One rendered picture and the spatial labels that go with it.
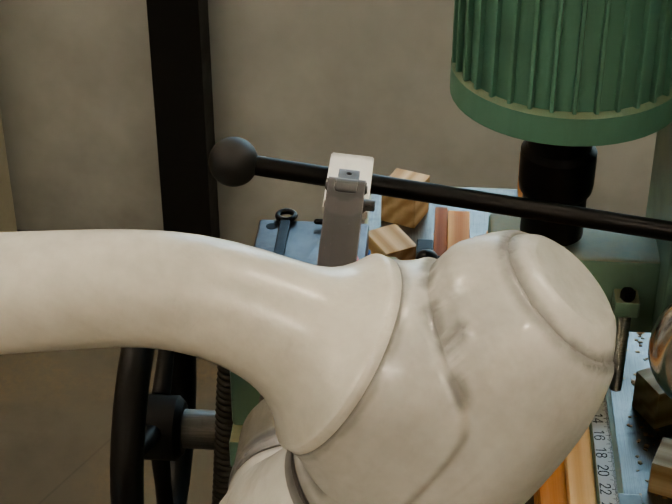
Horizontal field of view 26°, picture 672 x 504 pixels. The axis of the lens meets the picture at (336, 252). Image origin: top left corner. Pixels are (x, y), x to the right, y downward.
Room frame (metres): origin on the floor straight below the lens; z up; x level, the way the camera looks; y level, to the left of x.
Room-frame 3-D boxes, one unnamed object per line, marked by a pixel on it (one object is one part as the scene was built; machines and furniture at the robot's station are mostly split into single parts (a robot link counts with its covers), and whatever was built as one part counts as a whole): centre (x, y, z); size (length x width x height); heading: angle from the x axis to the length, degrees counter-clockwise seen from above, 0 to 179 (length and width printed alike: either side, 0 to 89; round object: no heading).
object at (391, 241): (1.15, -0.05, 0.92); 0.04 x 0.03 x 0.04; 26
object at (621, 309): (0.95, -0.23, 0.97); 0.02 x 0.02 x 0.10; 86
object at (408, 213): (1.25, -0.07, 0.92); 0.04 x 0.04 x 0.04; 65
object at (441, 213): (1.05, -0.09, 0.93); 0.24 x 0.01 x 0.06; 176
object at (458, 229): (1.06, -0.11, 0.94); 0.18 x 0.02 x 0.07; 176
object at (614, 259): (1.00, -0.20, 0.99); 0.14 x 0.07 x 0.09; 86
